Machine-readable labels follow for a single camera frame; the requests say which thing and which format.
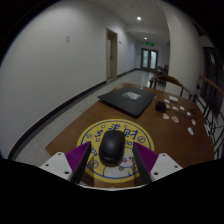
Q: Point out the ceiling lights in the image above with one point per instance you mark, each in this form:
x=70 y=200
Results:
x=138 y=18

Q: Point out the white card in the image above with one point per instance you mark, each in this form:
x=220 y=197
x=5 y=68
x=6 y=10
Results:
x=207 y=128

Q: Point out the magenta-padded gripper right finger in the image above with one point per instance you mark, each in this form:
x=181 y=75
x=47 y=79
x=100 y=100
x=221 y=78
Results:
x=147 y=156

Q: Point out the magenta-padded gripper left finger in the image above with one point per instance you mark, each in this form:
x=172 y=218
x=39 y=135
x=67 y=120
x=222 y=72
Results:
x=78 y=156

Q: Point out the black computer mouse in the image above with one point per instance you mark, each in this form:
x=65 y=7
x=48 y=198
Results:
x=112 y=146

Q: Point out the large dark window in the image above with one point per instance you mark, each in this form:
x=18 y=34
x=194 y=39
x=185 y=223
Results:
x=211 y=66

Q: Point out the round yellow printed mouse pad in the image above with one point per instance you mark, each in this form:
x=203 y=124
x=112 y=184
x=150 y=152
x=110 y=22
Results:
x=115 y=124

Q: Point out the wooden armchair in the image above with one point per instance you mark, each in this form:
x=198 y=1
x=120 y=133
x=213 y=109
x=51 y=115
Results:
x=162 y=70
x=168 y=78

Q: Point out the flat black folder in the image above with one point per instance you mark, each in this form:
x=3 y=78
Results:
x=123 y=101

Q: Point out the wooden-topped black metal railing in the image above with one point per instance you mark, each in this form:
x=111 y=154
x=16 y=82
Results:
x=213 y=85

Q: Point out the green exit sign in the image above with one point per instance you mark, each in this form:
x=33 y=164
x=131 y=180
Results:
x=149 y=43

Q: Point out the small black box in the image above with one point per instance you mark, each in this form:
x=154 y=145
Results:
x=160 y=106

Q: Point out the glass double door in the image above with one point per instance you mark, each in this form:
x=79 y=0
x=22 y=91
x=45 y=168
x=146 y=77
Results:
x=149 y=60

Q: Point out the side doorway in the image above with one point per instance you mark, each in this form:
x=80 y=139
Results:
x=111 y=55

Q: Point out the flat white box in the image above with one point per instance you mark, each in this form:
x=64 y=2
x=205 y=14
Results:
x=173 y=98

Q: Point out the small white piece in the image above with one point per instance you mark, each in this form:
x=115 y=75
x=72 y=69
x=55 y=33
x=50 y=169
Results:
x=193 y=122
x=190 y=131

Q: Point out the small tan piece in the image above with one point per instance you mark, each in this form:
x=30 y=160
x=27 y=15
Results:
x=165 y=116
x=175 y=119

